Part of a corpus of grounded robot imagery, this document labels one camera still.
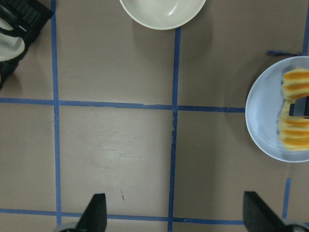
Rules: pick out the black dish rack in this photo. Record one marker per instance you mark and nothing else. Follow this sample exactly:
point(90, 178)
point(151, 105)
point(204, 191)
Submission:
point(21, 22)

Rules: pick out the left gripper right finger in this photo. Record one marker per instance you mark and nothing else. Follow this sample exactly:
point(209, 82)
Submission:
point(259, 217)

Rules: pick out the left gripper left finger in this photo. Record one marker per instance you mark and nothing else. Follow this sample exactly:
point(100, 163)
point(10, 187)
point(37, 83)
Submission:
point(93, 219)

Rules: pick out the yellow spiral bread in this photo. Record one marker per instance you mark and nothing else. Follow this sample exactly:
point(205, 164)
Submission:
point(294, 130)

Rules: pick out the blue plate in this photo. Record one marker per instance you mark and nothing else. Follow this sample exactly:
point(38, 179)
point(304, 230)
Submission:
point(263, 106)

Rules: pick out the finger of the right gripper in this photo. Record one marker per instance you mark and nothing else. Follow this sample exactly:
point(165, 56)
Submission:
point(300, 108)

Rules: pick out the cream bowl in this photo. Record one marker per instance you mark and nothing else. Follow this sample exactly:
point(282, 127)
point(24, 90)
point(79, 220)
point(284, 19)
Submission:
point(162, 14)

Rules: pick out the cream plate in rack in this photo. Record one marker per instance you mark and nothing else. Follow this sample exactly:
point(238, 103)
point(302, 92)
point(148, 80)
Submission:
point(11, 39)

